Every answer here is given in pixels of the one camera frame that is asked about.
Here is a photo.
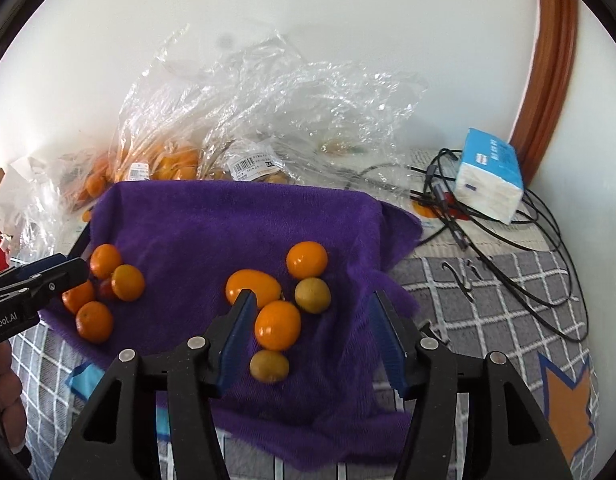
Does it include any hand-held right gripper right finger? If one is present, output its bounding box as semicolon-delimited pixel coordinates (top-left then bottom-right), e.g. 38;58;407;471
372;290;574;480

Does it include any orange kumquat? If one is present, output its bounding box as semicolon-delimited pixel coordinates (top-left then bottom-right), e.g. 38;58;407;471
225;269;283;309
286;241;329;280
254;300;302;352

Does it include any brown wooden door frame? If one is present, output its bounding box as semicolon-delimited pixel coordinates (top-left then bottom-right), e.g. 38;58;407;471
508;0;576;191

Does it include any clear bag of longans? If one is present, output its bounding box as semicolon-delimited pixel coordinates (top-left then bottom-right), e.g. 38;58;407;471
198;35;429;196

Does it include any black cable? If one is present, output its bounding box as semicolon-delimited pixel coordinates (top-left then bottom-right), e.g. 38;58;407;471
410;147;589;343

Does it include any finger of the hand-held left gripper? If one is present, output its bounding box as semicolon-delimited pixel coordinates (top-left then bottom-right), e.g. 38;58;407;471
8;254;71;281
35;258;91;295

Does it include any greenish yellow kumquat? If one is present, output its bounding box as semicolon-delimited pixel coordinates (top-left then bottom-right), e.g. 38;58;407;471
294;277;332;315
250;349;291;384

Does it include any clear bag of mandarins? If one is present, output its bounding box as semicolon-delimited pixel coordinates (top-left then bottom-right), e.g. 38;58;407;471
18;152;113;261

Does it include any person's left hand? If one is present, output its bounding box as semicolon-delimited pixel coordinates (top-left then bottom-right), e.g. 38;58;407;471
0;340;28;456

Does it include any mandarin orange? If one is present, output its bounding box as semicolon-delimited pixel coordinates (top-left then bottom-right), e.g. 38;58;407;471
90;243;123;280
111;264;146;302
62;280;96;315
76;301;114;344

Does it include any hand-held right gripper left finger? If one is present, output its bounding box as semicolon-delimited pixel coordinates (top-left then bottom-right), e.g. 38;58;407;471
48;289;259;480

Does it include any grey tipped cable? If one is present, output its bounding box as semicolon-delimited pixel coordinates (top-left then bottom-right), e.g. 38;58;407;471
423;160;474;251

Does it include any grey plaid blanket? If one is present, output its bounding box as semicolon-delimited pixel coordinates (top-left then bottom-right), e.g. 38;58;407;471
8;247;601;480

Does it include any purple towel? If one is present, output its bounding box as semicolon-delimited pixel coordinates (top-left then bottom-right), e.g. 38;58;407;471
38;180;423;473

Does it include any blue white tissue pack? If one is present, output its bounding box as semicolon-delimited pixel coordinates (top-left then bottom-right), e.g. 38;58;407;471
455;127;525;225

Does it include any clear bag of kumquats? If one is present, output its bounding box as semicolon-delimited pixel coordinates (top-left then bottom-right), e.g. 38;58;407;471
110;25;229;183

